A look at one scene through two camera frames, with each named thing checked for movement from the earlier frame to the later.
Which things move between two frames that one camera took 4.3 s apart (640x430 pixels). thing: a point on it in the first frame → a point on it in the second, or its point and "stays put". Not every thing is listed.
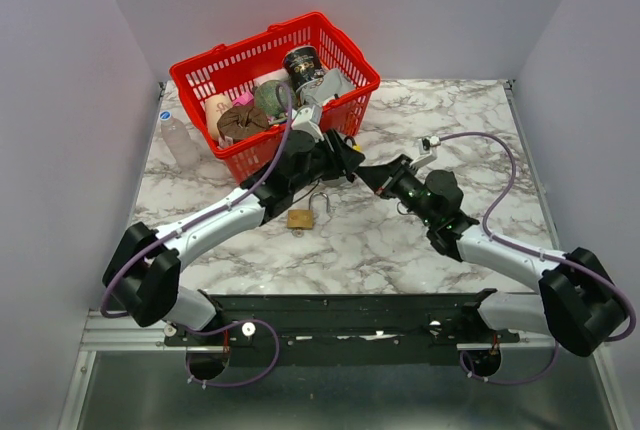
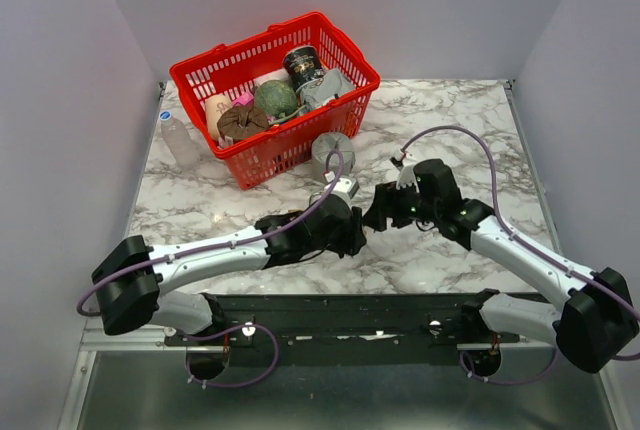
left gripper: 346,160 → 353,238
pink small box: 246,100 stays put
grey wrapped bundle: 330,85 stays put
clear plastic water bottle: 185,152 stays put
